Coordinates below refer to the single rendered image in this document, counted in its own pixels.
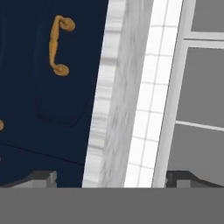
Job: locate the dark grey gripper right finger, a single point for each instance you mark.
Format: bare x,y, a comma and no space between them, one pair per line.
180,179

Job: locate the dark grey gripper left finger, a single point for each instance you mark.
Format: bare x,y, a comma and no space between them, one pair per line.
40,178

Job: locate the navy blue drawer front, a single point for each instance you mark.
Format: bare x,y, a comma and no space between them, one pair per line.
43,96

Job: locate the navy blue cupboard door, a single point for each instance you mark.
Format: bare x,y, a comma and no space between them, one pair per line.
35,163

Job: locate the white framed window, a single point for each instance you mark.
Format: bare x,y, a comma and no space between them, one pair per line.
195,96

